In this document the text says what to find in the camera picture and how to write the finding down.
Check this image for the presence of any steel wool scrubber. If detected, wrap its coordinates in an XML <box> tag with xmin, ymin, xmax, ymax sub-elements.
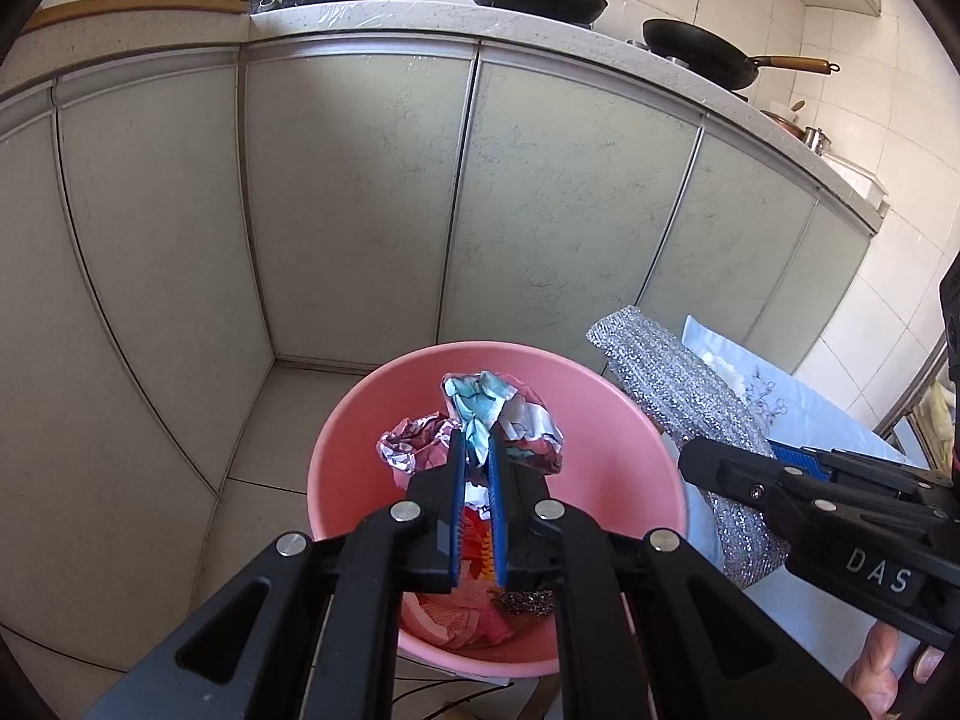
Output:
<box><xmin>491</xmin><ymin>589</ymin><xmax>557</xmax><ymax>620</ymax></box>

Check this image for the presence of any colourful foil wrapper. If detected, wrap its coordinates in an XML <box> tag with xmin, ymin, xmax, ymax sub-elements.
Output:
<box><xmin>375</xmin><ymin>370</ymin><xmax>565</xmax><ymax>475</ymax></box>

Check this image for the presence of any silver scouring pad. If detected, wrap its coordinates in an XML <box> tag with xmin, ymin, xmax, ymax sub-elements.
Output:
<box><xmin>585</xmin><ymin>305</ymin><xmax>792</xmax><ymax>590</ymax></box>

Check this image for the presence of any pink plastic bucket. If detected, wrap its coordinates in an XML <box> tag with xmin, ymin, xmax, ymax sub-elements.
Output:
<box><xmin>307</xmin><ymin>341</ymin><xmax>689</xmax><ymax>680</ymax></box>

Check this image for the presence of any copper pot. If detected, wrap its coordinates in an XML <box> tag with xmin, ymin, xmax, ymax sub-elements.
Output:
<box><xmin>761</xmin><ymin>99</ymin><xmax>807</xmax><ymax>137</ymax></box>

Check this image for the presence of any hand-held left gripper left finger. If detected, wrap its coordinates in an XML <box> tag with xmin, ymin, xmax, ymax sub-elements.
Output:
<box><xmin>86</xmin><ymin>427</ymin><xmax>467</xmax><ymax>720</ymax></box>

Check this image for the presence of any person's right hand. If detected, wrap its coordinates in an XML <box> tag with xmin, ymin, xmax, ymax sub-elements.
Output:
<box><xmin>841</xmin><ymin>622</ymin><xmax>953</xmax><ymax>717</ymax></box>

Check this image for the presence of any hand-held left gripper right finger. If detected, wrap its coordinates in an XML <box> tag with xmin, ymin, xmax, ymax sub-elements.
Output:
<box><xmin>487</xmin><ymin>431</ymin><xmax>875</xmax><ymax>720</ymax></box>

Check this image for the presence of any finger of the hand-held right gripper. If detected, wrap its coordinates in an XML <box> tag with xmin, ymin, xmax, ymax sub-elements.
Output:
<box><xmin>677</xmin><ymin>437</ymin><xmax>833</xmax><ymax>541</ymax></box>
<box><xmin>769</xmin><ymin>441</ymin><xmax>942</xmax><ymax>488</ymax></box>

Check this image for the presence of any red plastic wrapper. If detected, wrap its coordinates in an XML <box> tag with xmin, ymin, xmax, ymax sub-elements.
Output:
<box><xmin>461</xmin><ymin>506</ymin><xmax>496</xmax><ymax>582</ymax></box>

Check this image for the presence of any black wok with wooden handle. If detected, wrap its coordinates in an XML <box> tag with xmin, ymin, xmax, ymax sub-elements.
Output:
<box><xmin>642</xmin><ymin>19</ymin><xmax>841</xmax><ymax>91</ymax></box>

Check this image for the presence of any grey kitchen counter cabinet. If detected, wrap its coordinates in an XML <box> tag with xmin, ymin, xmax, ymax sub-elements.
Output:
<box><xmin>0</xmin><ymin>0</ymin><xmax>890</xmax><ymax>691</ymax></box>

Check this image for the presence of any white rectangular container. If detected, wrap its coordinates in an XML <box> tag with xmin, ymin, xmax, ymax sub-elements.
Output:
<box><xmin>825</xmin><ymin>154</ymin><xmax>886</xmax><ymax>203</ymax></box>

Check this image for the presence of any metal storage rack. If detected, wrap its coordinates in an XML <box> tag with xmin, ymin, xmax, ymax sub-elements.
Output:
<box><xmin>877</xmin><ymin>330</ymin><xmax>960</xmax><ymax>466</ymax></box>

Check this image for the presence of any light blue floral tablecloth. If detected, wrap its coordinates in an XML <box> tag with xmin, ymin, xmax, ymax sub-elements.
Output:
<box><xmin>679</xmin><ymin>315</ymin><xmax>912</xmax><ymax>720</ymax></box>

